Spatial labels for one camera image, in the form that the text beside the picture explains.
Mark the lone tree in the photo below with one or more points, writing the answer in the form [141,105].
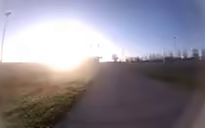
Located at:
[114,58]

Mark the grey asphalt path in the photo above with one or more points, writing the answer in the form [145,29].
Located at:
[130,100]

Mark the distant lamp pole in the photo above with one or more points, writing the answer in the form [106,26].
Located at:
[174,45]

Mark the dry grass verge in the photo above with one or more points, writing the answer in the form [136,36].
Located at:
[176,71]

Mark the dry grass field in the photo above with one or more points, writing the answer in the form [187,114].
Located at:
[33,93]

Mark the tall street lamp pole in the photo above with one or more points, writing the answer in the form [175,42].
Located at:
[3,36]

